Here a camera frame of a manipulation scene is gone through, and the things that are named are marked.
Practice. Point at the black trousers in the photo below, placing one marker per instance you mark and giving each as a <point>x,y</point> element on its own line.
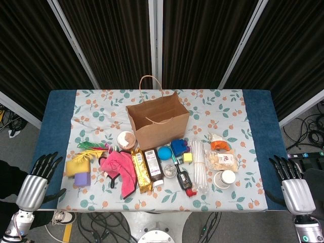
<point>10,179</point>

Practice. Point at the bundle of clear straws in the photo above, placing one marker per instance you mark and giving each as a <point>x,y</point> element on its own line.
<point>200,164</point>

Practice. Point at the white sneaker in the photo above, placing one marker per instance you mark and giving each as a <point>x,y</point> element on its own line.
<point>65,217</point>

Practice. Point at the orange snack bag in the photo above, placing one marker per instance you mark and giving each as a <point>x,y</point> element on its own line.
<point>220,144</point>

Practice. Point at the green and pink feathers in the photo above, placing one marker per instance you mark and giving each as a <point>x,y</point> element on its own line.
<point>88,145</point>

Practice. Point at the floral print tablecloth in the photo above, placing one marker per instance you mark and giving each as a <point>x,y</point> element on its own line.
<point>157,200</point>

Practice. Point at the amber plastic jar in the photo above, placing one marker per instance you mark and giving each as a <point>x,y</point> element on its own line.
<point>126,141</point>

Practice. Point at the gold foil packet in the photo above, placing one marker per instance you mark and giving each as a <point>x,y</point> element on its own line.
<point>141,172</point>

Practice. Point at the yellow cube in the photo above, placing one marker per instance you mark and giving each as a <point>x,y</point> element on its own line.
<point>187,157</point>

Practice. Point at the blue ball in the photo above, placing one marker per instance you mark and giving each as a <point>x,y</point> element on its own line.
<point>164,153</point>

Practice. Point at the yellow feather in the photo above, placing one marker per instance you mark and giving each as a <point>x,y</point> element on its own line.
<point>88,154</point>

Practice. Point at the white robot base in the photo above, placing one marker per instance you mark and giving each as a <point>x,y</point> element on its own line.
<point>155,236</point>

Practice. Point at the yellow sponge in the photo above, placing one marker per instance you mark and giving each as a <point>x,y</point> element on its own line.
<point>76,168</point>

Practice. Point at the blue plastic block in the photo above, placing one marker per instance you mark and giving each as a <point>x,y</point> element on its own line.
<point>178,147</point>

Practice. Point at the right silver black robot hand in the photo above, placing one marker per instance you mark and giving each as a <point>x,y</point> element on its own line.
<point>298,195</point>

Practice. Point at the small purple toy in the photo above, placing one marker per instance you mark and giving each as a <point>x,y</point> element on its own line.
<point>187,143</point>

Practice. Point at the brown bottle with white cap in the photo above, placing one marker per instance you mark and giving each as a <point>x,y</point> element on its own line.
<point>154,165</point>

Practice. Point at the dark partition panel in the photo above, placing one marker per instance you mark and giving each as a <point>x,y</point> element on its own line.
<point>202,38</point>
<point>108,38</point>
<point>25,50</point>
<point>291,50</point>

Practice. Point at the black bottle with red cap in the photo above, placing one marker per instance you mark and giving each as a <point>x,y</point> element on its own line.
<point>184,179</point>

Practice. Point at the purple foam block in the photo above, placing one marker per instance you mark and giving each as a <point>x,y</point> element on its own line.
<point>82,180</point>

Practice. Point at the teal tube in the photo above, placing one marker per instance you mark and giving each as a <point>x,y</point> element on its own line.
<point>174,159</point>

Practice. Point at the pink cloth with black trim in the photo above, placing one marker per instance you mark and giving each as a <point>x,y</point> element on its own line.
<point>121,169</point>

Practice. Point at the clear jar of paper clips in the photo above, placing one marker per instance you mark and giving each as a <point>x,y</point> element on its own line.
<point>170,170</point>

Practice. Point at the brown paper bag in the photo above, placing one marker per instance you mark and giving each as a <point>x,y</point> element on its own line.
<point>162,131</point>

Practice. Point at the clear bag of chips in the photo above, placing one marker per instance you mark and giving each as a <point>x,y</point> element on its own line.
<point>221,160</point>

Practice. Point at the black power strip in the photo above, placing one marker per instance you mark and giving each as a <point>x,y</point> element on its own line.
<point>308,155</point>

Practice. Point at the blue felt table cover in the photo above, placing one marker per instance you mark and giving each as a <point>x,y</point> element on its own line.
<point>263,121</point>

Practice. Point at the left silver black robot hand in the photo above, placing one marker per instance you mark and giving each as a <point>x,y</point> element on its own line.
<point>33,189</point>

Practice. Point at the white paper cup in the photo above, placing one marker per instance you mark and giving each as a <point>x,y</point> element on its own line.
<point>226,178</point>

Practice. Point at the black foot pedal unit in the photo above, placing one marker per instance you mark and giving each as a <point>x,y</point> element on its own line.
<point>312,163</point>

